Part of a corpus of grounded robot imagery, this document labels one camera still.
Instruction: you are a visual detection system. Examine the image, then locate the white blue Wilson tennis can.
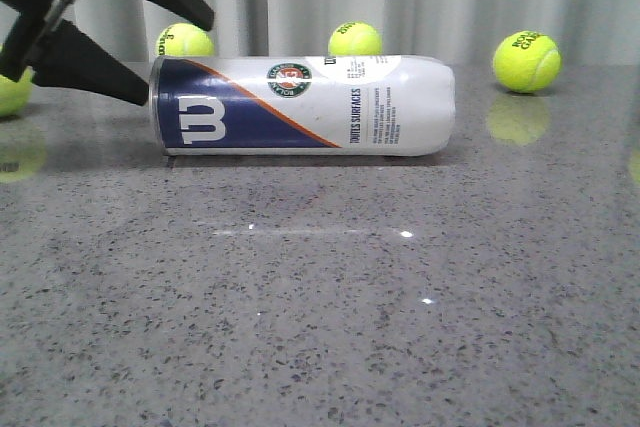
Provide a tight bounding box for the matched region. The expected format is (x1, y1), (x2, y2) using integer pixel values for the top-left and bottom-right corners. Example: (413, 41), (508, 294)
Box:
(149, 55), (455, 156)

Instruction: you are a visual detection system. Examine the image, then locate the tennis ball far left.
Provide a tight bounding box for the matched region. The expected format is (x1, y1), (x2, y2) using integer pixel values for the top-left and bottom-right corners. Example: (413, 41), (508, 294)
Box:
(0, 69), (33, 118)

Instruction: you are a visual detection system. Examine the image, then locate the tennis ball with Wilson print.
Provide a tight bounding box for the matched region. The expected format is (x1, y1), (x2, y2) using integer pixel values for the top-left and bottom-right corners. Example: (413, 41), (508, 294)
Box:
(155, 23), (215, 57)

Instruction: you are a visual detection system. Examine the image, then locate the tennis ball behind can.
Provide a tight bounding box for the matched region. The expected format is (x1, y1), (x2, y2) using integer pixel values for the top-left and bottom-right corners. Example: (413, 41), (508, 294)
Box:
(328, 22), (382, 56)

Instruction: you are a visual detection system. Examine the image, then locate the Roland Garros tennis ball right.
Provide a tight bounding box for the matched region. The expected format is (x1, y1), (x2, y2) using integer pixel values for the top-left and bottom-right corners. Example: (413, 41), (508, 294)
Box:
(492, 30), (562, 94)

